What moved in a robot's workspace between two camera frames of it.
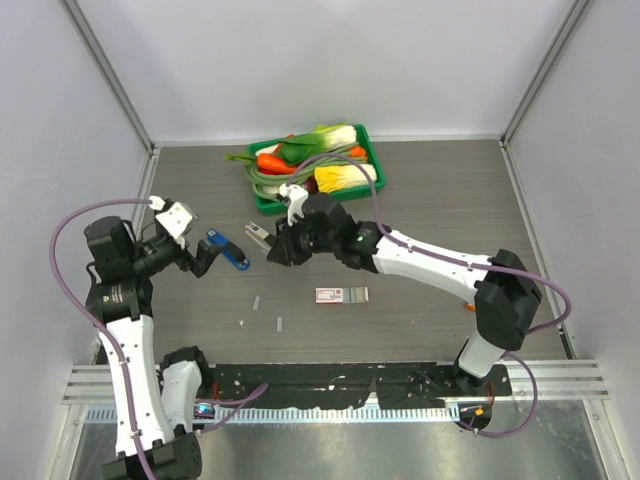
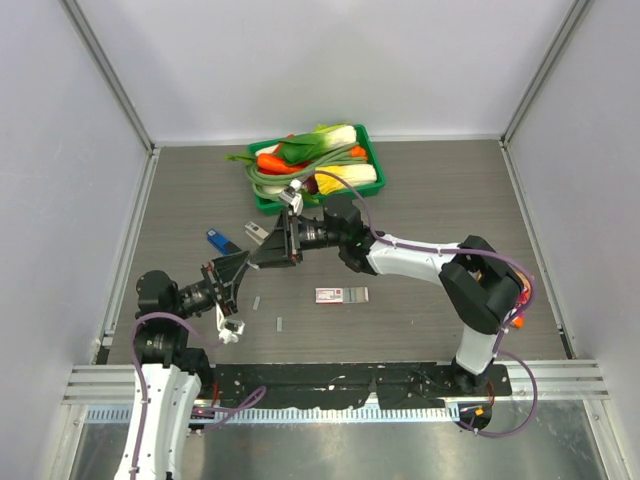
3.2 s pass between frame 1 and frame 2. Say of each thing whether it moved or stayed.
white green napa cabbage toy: stayed
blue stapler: stayed
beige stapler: stayed
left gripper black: moved
